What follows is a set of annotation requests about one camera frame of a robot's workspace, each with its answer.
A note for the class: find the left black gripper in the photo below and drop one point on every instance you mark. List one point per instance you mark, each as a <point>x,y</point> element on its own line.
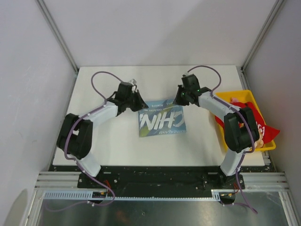
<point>140,105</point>

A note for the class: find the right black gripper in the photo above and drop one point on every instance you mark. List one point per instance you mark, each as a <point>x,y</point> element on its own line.
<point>178,100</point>

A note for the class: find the light blue t shirt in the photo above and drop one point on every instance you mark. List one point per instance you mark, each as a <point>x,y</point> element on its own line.
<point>161,117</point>

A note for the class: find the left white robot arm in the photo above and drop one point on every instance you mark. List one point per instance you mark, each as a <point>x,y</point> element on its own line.
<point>76,134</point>

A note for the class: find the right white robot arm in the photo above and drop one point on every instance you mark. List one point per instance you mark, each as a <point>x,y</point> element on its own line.
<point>240,128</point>

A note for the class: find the yellow plastic bin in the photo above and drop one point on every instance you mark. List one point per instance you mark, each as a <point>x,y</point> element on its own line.
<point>245,96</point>

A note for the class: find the red printed t shirt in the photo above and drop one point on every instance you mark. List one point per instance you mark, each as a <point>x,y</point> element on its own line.
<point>267,133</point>

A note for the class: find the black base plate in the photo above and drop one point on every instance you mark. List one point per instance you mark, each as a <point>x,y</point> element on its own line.
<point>157,180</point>

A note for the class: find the grey slotted cable duct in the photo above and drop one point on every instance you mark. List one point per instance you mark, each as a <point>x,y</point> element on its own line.
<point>102,194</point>

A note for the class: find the aluminium frame rail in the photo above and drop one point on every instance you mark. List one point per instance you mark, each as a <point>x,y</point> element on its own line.
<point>253,181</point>

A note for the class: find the left aluminium corner post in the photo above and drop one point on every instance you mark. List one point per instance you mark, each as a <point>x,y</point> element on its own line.
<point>57,34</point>

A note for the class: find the aluminium corner post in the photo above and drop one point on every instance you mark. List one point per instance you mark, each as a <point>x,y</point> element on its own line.
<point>267,25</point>
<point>57,34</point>

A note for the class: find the right aluminium corner post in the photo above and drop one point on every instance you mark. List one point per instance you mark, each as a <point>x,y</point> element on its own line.
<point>267,25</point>

